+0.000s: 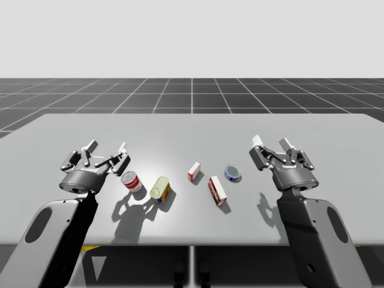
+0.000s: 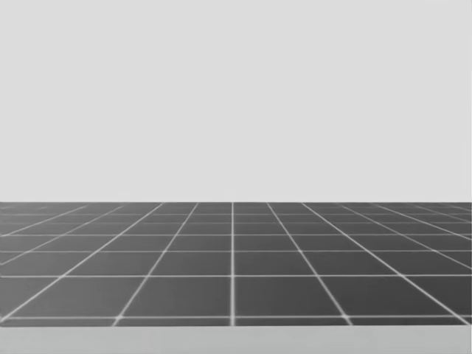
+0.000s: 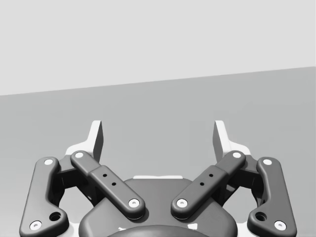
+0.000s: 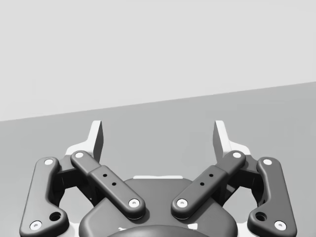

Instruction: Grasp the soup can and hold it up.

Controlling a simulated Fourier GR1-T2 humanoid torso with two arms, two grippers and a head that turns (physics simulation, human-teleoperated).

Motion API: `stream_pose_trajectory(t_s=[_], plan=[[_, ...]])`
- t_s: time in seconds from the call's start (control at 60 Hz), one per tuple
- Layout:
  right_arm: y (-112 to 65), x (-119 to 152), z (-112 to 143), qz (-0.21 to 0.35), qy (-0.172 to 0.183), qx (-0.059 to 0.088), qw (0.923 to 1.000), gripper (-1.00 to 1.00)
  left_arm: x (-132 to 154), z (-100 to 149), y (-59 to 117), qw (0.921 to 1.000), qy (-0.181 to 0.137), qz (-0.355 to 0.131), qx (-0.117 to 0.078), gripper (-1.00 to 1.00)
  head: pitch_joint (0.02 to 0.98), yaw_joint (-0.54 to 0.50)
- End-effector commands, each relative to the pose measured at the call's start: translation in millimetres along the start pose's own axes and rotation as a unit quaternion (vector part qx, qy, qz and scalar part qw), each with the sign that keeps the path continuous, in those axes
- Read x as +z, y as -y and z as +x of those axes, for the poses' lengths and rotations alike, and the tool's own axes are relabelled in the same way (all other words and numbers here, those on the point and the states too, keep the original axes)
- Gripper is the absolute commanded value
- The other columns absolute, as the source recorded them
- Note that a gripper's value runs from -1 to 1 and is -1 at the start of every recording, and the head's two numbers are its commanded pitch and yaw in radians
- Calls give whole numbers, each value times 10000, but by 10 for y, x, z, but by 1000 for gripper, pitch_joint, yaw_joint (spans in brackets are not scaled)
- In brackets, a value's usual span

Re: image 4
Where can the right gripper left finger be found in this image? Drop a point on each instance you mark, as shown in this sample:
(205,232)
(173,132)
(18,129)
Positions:
(108,181)

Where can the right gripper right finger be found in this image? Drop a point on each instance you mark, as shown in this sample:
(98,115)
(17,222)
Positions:
(209,180)

